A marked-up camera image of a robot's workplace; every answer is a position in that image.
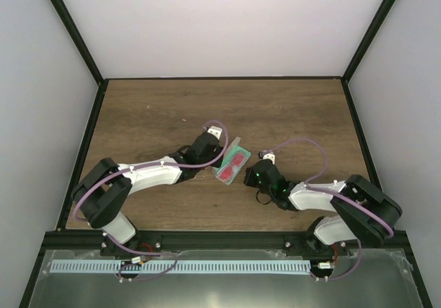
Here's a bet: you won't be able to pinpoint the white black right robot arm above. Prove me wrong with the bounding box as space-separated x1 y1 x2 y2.
244 159 402 255

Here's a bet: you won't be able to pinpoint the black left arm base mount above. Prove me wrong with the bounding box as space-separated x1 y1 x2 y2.
99 230 162 258

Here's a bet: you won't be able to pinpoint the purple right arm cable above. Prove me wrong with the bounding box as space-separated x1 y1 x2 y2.
265 138 396 283

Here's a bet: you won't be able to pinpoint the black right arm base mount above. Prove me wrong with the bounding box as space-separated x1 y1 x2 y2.
283 232 348 259

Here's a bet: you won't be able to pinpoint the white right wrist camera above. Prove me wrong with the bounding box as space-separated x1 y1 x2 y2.
258 150 276 164

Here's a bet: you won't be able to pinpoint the black aluminium frame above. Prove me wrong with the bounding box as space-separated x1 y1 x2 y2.
17 0 435 308

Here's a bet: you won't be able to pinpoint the grey case green lining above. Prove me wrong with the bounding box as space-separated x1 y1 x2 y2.
213 136 252 185

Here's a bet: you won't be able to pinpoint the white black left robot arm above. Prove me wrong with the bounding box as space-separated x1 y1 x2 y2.
71 125 225 256

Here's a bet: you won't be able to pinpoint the grey metal front panel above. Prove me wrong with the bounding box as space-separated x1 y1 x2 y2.
28 249 423 307

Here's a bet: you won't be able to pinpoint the light blue slotted cable duct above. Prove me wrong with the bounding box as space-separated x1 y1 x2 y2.
49 259 311 276

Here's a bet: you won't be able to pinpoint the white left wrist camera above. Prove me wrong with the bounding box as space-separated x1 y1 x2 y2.
207 125 223 140

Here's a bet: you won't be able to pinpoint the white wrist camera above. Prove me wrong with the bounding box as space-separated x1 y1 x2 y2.
258 150 276 164
207 125 223 140

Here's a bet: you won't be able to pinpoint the pink transparent sunglasses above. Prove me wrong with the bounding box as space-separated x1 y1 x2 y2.
218 153 245 182

